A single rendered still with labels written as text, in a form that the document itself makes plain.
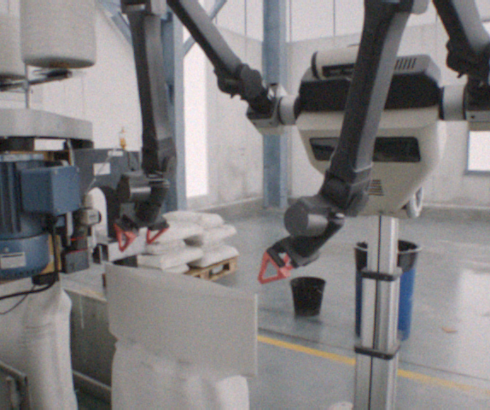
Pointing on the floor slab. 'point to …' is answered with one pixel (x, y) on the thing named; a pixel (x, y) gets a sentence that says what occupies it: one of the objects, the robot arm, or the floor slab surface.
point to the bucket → (307, 295)
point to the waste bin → (409, 260)
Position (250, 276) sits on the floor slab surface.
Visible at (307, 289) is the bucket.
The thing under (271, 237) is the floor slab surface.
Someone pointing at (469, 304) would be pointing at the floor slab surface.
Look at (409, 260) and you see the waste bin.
